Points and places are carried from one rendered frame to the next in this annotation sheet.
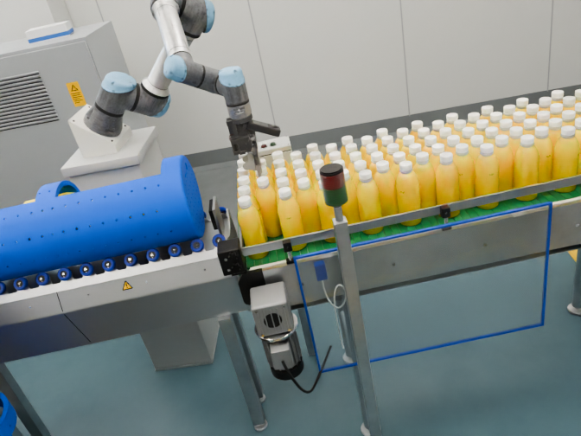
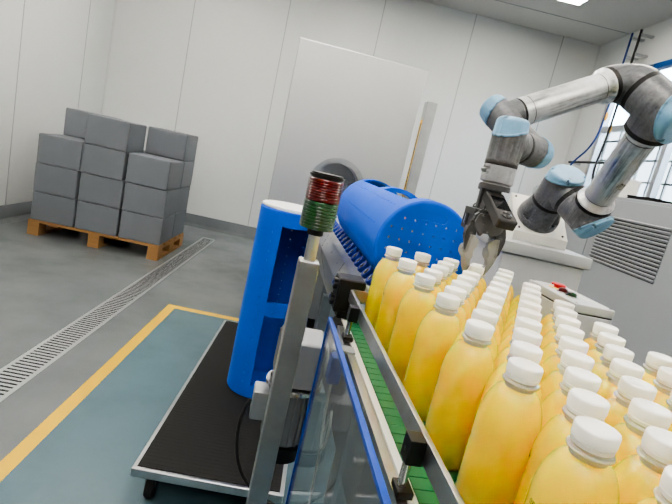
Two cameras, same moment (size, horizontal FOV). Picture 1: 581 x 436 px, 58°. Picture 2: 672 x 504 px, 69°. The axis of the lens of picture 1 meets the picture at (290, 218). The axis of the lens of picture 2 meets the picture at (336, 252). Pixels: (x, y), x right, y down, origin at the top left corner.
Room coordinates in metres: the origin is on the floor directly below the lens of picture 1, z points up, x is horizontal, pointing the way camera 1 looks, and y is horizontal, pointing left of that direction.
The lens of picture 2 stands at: (1.12, -0.99, 1.29)
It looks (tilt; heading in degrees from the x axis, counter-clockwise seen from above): 11 degrees down; 80
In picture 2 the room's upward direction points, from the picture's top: 13 degrees clockwise
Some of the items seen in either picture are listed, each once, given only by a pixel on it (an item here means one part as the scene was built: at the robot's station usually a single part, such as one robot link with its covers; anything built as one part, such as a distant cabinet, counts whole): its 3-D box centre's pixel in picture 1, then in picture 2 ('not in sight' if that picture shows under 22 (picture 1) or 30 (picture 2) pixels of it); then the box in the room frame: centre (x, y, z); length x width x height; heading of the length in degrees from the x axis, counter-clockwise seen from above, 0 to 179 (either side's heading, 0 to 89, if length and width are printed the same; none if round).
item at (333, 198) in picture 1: (335, 193); (319, 214); (1.23, -0.13, 1.18); 0.06 x 0.06 x 0.05
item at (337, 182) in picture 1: (332, 177); (324, 190); (1.23, -0.13, 1.23); 0.06 x 0.06 x 0.04
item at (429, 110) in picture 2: not in sight; (394, 249); (1.94, 1.74, 0.85); 0.06 x 0.06 x 1.70; 89
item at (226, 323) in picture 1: (244, 374); not in sight; (1.52, 0.32, 0.31); 0.06 x 0.06 x 0.63; 89
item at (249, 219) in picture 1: (252, 228); (383, 292); (1.46, 0.13, 1.00); 0.07 x 0.07 x 0.19
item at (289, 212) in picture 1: (290, 220); (395, 309); (1.46, 0.00, 1.00); 0.07 x 0.07 x 0.19
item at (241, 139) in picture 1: (243, 133); (486, 209); (1.64, 0.09, 1.25); 0.09 x 0.08 x 0.12; 89
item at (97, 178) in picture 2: not in sight; (119, 182); (-0.26, 4.06, 0.59); 1.20 x 0.80 x 1.19; 173
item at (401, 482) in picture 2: (445, 217); (409, 464); (1.36, -0.47, 0.94); 0.03 x 0.02 x 0.08; 89
